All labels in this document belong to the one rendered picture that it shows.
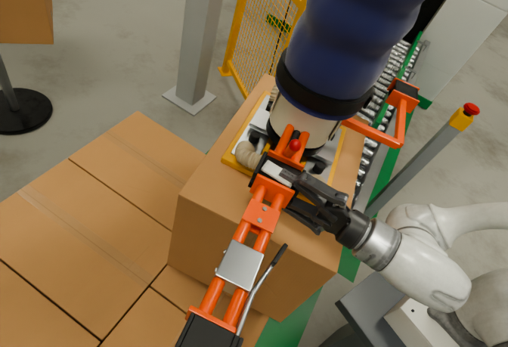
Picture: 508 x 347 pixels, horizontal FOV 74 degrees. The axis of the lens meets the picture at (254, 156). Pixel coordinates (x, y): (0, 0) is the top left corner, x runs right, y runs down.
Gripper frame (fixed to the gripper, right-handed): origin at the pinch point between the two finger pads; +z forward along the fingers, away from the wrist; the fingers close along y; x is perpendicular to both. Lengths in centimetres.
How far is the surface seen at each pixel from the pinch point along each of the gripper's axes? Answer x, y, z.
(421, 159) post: 107, 51, -50
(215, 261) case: -6.3, 34.9, 3.7
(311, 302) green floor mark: 44, 120, -43
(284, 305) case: -3.1, 39.8, -18.8
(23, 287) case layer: -35, 65, 50
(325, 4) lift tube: 16.6, -29.4, 8.1
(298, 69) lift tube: 15.6, -15.9, 7.9
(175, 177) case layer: 27, 65, 42
